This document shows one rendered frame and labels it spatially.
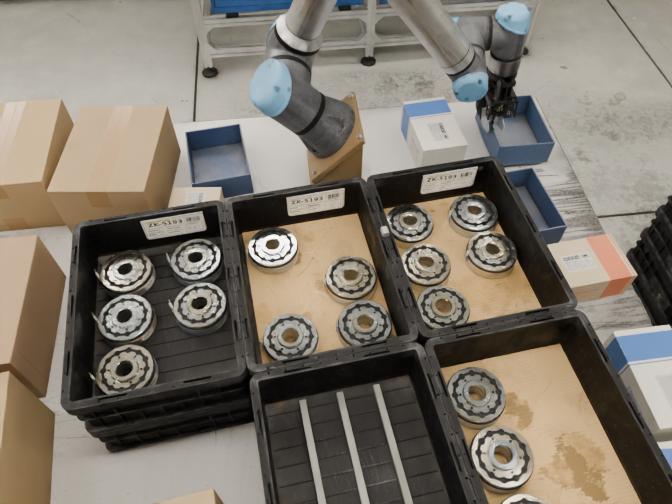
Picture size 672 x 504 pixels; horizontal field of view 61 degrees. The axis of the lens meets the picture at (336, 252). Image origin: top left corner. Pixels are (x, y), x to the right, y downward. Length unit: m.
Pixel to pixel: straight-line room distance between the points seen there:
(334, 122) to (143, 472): 0.86
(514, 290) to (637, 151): 1.84
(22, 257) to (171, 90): 1.88
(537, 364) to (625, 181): 1.75
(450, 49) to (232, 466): 0.92
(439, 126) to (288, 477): 0.98
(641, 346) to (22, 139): 1.47
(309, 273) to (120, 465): 0.51
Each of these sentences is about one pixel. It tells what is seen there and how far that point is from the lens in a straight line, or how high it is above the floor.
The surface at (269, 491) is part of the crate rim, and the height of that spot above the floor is 0.92.
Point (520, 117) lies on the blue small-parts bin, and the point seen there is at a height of 0.72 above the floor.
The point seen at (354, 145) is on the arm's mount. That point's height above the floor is 0.88.
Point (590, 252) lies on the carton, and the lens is 1.40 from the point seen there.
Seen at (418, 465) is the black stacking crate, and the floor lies 0.83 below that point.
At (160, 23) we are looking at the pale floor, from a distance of 3.60.
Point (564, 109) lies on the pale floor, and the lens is 3.06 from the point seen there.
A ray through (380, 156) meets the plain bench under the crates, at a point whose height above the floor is 0.70.
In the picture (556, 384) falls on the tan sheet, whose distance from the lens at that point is 1.13.
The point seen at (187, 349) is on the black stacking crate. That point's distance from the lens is 1.12.
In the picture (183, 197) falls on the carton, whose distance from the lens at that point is 1.43.
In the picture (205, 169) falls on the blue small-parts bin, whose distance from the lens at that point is 1.59.
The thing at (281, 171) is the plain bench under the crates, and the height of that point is 0.70.
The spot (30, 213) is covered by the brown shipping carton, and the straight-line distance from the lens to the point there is 1.56.
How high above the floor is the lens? 1.80
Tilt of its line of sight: 53 degrees down
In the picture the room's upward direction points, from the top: straight up
